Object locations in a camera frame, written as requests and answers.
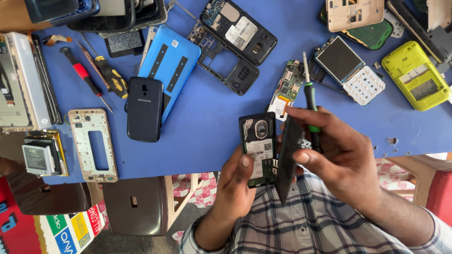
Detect person's left hand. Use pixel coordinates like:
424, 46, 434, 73
211, 145, 257, 222

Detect person's right hand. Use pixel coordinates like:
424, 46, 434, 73
283, 105, 385, 213

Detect black phone with back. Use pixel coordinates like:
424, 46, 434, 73
239, 112, 278, 189

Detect black phone back cover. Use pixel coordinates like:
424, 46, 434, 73
274, 115, 305, 206

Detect green black screwdriver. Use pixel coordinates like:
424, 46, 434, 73
302, 51, 323, 153

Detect tan plastic stool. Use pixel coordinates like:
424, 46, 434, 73
384, 153, 452, 209

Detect plaid shirt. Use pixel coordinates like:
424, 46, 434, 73
179, 172, 452, 254

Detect brown plastic stool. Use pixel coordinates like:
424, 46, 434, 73
102, 175, 200, 237
0, 157, 93, 216

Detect small display with white keypad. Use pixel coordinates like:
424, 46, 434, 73
314, 35, 386, 107

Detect red plastic stool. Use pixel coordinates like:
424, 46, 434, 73
425, 169, 452, 227

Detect green phone circuit board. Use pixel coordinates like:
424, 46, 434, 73
267, 60, 306, 123

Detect yellow-green phone housing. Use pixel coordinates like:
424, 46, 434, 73
381, 41, 452, 112

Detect dark navy phone back cover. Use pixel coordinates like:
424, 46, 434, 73
127, 76, 164, 143

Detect green board with black rim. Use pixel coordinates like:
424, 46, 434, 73
319, 5, 393, 51

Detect white keypad membrane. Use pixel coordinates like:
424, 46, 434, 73
383, 8, 405, 39

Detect blue phone back cover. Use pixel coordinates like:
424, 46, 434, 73
137, 24, 201, 126

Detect gold phone back housing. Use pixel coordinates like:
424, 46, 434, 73
325, 0, 385, 33

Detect heap of black phone parts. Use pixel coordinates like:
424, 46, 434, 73
386, 0, 452, 74

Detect large black open phone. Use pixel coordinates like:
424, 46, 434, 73
200, 0, 278, 66

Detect yellow black screwdriver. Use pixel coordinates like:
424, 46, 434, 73
80, 33, 129, 99

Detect black phone battery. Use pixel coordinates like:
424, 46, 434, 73
104, 30, 146, 58

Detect colourful printed banner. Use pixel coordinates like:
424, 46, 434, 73
0, 176, 107, 254

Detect red black screwdriver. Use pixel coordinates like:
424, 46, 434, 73
59, 47, 114, 114

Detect metal tweezers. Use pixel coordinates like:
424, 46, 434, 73
166, 0, 199, 20

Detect pile of phone batteries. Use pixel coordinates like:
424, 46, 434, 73
21, 129, 70, 177

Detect brown thin rod tool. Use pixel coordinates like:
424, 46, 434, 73
77, 42, 110, 89

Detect stack of dark phones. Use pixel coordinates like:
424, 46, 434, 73
24, 0, 169, 34

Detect stack of silver phone panels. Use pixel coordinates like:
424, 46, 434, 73
0, 31, 64, 132

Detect thin black phone frame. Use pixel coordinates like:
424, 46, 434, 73
307, 48, 349, 95

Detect black phone middle frame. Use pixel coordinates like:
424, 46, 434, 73
187, 21, 260, 96

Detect gold phone frame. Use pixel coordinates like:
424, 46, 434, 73
68, 108, 119, 183

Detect white phone frame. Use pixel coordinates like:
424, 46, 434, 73
139, 26, 158, 71

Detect orange flex cable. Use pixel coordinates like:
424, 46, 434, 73
42, 34, 73, 47

